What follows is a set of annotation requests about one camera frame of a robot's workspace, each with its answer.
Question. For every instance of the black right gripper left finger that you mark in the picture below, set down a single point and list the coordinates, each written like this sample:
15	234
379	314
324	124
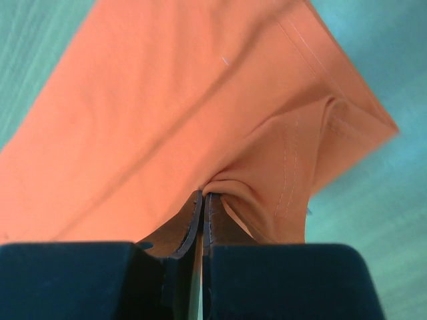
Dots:
155	278

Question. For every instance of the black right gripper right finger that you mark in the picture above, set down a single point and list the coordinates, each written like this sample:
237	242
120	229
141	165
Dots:
244	279

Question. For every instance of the orange t shirt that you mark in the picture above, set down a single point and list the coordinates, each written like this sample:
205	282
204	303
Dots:
152	100

